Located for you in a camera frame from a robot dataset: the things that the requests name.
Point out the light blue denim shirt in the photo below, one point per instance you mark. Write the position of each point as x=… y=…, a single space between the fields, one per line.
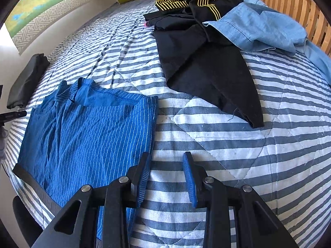
x=258 y=28

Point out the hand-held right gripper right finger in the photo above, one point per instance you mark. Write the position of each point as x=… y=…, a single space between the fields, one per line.
x=190 y=183

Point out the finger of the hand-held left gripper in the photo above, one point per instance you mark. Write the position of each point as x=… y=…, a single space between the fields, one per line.
x=13 y=115

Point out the black garment with yellow trim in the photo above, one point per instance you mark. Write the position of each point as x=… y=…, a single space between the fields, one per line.
x=206 y=77

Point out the green wall poster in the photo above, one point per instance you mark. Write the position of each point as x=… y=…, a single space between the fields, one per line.
x=38 y=5

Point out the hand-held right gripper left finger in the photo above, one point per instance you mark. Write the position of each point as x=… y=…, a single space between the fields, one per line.
x=142 y=183

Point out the blue striped shorts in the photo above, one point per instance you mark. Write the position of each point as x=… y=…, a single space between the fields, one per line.
x=90 y=134

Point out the striped blue white bed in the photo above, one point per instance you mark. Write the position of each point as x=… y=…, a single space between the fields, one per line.
x=232 y=160

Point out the dark grey folded garment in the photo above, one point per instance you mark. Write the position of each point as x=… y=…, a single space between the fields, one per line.
x=28 y=80

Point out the small pink cloth item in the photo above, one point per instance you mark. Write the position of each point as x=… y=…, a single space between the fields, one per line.
x=148 y=24

